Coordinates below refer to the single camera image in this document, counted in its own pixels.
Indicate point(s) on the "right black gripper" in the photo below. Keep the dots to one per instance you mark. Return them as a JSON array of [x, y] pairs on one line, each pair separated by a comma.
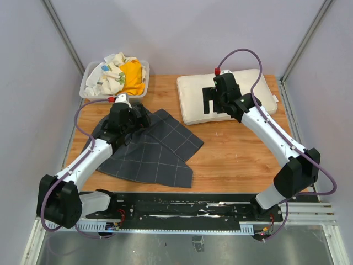
[[210, 94]]

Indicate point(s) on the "dark grey checked pillowcase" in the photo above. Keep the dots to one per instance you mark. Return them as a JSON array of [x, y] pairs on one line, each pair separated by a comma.
[[157, 154]]

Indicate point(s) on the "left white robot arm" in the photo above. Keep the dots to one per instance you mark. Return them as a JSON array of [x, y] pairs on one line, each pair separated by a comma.
[[60, 202]]

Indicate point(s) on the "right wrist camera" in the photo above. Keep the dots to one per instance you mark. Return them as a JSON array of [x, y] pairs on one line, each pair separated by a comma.
[[218, 71]]

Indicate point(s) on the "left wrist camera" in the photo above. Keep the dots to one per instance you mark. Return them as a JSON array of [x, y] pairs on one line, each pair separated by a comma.
[[122, 98]]

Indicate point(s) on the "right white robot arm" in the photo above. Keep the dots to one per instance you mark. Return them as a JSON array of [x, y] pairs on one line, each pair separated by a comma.
[[298, 170]]

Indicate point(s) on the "yellow cloth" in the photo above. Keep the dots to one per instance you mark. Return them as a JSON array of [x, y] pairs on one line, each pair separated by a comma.
[[134, 84]]

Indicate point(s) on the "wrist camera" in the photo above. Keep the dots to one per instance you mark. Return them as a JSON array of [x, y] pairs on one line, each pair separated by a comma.
[[122, 98], [218, 71]]

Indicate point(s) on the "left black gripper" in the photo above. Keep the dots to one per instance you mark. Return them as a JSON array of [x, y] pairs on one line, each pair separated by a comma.
[[141, 122]]

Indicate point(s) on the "grey slotted cable duct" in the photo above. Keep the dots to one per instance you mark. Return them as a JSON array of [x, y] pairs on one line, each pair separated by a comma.
[[100, 226]]

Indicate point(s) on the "white patterned cloth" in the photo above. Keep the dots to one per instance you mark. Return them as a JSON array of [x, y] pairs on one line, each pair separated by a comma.
[[107, 78]]

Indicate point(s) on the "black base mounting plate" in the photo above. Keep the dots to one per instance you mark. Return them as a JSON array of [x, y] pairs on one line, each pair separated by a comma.
[[186, 211]]

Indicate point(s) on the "cream white pillow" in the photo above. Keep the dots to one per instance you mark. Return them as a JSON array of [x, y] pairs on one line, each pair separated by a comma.
[[191, 100]]

